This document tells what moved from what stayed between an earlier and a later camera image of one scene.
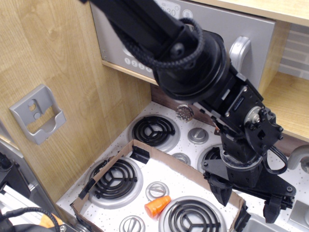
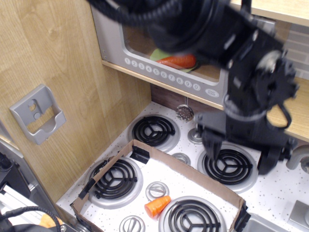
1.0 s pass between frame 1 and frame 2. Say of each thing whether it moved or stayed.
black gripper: moved
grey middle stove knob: stayed
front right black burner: stayed
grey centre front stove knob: stayed
